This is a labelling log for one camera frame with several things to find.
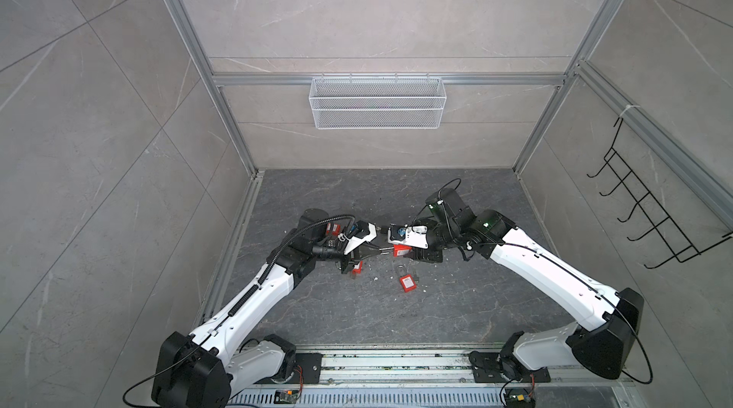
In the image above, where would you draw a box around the red safety padlock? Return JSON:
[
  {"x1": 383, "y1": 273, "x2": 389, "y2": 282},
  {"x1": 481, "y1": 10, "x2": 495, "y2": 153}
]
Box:
[
  {"x1": 352, "y1": 261, "x2": 364, "y2": 274},
  {"x1": 392, "y1": 245, "x2": 412, "y2": 257},
  {"x1": 395, "y1": 265, "x2": 417, "y2": 293}
]

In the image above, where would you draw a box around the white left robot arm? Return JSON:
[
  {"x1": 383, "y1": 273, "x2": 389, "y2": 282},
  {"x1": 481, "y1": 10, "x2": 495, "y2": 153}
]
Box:
[{"x1": 151, "y1": 209, "x2": 384, "y2": 407}]

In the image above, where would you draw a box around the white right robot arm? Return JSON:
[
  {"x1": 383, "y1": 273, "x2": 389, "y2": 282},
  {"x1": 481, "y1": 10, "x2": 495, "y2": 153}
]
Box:
[{"x1": 387, "y1": 188, "x2": 644, "y2": 380}]

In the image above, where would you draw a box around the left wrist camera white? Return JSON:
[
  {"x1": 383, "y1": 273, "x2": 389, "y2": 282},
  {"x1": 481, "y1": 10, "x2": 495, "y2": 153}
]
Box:
[{"x1": 344, "y1": 220, "x2": 377, "y2": 254}]

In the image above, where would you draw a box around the metal base rail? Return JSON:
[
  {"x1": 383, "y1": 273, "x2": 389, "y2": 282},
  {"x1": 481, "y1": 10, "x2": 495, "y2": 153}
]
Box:
[{"x1": 229, "y1": 343, "x2": 645, "y2": 407}]

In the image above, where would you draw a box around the white wire mesh basket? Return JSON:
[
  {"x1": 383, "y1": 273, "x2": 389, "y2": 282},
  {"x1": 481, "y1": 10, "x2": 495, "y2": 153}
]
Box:
[{"x1": 308, "y1": 77, "x2": 448, "y2": 130}]

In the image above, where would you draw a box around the black wire hook rack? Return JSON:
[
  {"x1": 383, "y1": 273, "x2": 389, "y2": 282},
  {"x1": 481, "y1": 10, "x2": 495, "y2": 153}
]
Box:
[{"x1": 586, "y1": 117, "x2": 732, "y2": 270}]

